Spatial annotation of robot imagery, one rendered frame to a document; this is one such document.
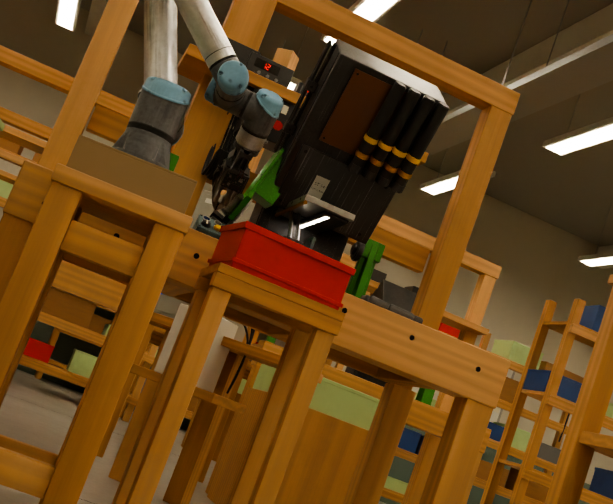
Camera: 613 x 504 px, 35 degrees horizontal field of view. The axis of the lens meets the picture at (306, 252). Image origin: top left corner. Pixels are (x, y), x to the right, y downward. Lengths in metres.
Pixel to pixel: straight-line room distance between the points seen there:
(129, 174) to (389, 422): 1.61
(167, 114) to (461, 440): 1.29
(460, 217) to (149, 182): 1.64
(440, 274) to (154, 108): 1.53
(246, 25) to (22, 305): 1.62
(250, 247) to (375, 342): 0.59
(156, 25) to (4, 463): 1.13
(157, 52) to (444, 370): 1.21
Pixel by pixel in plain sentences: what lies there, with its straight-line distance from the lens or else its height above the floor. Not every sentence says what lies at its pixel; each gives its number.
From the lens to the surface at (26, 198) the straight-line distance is 2.67.
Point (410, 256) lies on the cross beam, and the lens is 3.62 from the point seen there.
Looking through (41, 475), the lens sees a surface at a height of 0.21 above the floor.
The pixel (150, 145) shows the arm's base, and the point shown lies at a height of 0.99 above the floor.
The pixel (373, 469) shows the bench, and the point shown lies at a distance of 3.50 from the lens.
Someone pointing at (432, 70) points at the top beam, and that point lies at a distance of 3.67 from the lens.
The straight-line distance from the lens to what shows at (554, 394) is 7.84.
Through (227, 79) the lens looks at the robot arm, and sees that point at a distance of 2.40.
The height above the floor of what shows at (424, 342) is 0.85.
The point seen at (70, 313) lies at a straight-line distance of 9.83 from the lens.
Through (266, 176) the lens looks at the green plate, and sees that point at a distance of 3.01.
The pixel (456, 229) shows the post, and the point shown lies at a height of 1.36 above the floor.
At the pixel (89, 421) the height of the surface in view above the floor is 0.35.
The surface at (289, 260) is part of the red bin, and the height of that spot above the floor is 0.87.
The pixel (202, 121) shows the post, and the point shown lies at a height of 1.35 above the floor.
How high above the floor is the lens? 0.49
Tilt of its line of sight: 10 degrees up
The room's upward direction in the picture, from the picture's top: 21 degrees clockwise
